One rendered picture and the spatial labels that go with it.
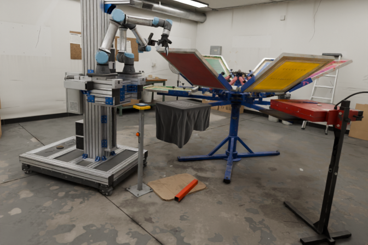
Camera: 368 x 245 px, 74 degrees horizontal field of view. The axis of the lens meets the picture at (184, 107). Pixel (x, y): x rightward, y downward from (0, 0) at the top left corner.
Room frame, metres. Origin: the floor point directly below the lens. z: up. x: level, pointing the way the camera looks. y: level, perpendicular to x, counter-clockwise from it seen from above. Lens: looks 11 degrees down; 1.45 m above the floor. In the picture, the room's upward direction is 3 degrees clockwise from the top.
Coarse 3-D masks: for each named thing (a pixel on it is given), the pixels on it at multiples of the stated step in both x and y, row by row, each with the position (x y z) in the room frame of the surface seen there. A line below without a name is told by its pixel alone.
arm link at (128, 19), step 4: (128, 16) 2.58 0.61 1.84; (132, 16) 2.60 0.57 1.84; (124, 20) 2.56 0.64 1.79; (128, 20) 2.58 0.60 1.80; (132, 20) 2.58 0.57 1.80; (136, 20) 2.60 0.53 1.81; (140, 20) 2.61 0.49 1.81; (144, 20) 2.62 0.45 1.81; (148, 20) 2.63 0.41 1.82; (152, 20) 2.65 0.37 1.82; (136, 24) 2.62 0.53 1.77; (140, 24) 2.62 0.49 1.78; (144, 24) 2.63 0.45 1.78; (148, 24) 2.64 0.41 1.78; (152, 24) 2.65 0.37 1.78
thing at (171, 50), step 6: (162, 48) 2.79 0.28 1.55; (174, 48) 2.66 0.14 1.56; (180, 48) 2.59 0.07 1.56; (186, 48) 2.54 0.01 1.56; (198, 54) 2.48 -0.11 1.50; (204, 60) 2.55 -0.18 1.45; (174, 66) 3.01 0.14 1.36; (210, 66) 2.63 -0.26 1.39; (180, 72) 3.10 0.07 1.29; (216, 72) 2.71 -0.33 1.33; (186, 78) 3.20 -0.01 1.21; (216, 78) 2.76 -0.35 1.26; (192, 84) 3.30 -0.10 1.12; (222, 84) 2.84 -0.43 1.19
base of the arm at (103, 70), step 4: (96, 64) 2.52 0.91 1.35; (100, 64) 2.49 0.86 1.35; (104, 64) 2.50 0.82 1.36; (96, 68) 2.50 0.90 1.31; (100, 68) 2.48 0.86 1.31; (104, 68) 2.49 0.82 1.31; (108, 68) 2.54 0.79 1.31; (96, 72) 2.48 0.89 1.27; (100, 72) 2.47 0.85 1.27; (104, 72) 2.48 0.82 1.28; (108, 72) 2.52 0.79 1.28
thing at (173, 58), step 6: (162, 54) 2.85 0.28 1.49; (168, 54) 2.77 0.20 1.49; (174, 54) 2.70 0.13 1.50; (168, 60) 2.93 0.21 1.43; (174, 60) 2.85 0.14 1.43; (180, 60) 2.77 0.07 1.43; (180, 66) 2.92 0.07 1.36; (186, 66) 2.84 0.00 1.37; (186, 72) 3.01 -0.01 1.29; (192, 72) 2.92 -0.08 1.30; (192, 78) 3.10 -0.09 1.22; (198, 78) 3.01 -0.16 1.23; (198, 84) 3.20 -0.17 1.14; (204, 84) 3.10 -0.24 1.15
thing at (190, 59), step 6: (180, 54) 2.63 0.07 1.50; (186, 54) 2.57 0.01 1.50; (192, 54) 2.50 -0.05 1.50; (186, 60) 2.70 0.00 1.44; (192, 60) 2.63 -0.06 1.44; (198, 60) 2.56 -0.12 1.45; (192, 66) 2.77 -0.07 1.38; (198, 66) 2.69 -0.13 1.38; (204, 66) 2.63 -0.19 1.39; (198, 72) 2.84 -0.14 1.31; (204, 72) 2.77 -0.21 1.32; (210, 72) 2.69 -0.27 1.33; (204, 78) 2.92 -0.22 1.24; (210, 78) 2.84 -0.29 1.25; (210, 84) 3.01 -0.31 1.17; (216, 84) 2.92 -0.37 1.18
